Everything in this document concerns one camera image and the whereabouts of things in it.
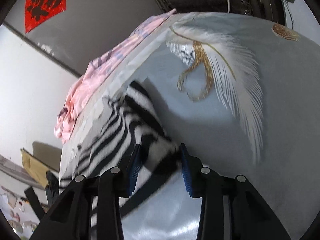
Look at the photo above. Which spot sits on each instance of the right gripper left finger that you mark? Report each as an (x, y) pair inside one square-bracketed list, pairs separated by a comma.
[(70, 215)]

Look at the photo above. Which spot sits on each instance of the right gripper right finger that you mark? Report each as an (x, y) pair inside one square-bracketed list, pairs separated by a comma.
[(250, 217)]

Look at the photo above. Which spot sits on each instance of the black white striped sweater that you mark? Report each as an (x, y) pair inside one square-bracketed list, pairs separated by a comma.
[(123, 124)]

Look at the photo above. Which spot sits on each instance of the black clothing pile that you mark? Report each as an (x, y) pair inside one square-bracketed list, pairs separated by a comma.
[(52, 188)]

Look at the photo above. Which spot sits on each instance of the tan folded board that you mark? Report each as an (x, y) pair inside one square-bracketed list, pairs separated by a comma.
[(36, 168)]

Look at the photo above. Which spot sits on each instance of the light blue feather bedsheet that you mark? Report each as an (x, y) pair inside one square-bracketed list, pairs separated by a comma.
[(242, 94)]

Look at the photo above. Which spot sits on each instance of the pink floral cloth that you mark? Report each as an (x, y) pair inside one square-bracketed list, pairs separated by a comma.
[(97, 72)]

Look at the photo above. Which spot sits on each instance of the red paper wall decoration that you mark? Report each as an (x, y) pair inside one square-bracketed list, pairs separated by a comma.
[(38, 11)]

